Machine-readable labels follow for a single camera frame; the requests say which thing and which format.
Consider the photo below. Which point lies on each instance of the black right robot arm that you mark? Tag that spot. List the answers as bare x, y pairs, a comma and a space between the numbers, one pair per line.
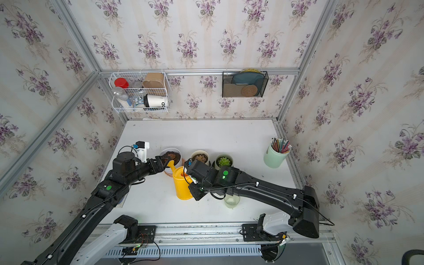
301, 205

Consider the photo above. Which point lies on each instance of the white wire basket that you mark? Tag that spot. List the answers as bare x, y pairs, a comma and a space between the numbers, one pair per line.
136, 92

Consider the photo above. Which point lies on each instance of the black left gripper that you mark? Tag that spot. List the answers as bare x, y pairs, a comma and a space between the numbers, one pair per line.
160, 168

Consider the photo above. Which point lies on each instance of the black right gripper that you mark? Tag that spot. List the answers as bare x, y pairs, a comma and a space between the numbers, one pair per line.
196, 196

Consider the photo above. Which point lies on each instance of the green pencil holder cup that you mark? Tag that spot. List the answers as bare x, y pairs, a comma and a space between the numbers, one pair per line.
277, 152

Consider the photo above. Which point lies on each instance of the white pot red succulent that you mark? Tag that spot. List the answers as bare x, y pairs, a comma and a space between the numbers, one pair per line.
174, 154

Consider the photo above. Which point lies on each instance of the red lid jar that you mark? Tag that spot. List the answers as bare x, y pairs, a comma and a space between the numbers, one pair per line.
122, 83

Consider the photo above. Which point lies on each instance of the small circuit board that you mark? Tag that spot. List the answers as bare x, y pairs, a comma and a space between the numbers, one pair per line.
130, 251

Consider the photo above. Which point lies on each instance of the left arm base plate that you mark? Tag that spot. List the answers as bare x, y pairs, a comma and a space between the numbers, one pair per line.
145, 235

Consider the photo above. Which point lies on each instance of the blue book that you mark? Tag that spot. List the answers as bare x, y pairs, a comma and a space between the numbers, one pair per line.
122, 201

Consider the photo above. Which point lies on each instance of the round cork coaster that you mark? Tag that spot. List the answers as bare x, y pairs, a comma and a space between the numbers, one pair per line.
249, 91

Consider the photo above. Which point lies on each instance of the black mesh wall holder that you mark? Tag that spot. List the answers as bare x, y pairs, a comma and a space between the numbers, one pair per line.
230, 90

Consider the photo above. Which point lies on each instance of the translucent green cup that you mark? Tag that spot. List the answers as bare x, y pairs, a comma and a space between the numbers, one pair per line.
231, 201

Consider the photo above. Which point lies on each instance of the brown paper cup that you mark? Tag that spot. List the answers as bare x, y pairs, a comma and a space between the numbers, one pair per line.
154, 80

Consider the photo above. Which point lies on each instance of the aluminium front rail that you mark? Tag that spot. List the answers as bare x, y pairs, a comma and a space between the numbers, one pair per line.
184, 234

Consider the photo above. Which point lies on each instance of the teal plate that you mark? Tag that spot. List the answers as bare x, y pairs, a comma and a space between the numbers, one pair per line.
248, 78

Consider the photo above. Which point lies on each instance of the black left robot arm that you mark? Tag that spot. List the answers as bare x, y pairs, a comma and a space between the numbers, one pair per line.
127, 169

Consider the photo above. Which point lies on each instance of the white black paper cup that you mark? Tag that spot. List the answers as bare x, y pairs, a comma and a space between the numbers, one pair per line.
154, 101

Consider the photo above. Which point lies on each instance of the green ribbed pot succulent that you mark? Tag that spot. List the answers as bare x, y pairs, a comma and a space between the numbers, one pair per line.
223, 160

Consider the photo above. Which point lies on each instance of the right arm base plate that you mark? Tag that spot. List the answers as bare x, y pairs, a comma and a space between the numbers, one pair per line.
251, 233

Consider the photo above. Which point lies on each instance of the yellow plastic watering can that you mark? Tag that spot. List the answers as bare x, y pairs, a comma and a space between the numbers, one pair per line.
181, 182

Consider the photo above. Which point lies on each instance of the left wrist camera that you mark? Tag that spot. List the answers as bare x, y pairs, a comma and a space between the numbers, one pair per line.
141, 148

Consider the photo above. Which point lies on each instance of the cream ribbed pot succulent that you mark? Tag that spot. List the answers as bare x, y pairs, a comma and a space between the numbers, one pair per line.
201, 156

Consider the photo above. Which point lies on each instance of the clear plastic bottle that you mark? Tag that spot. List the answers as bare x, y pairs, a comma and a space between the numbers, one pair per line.
122, 97

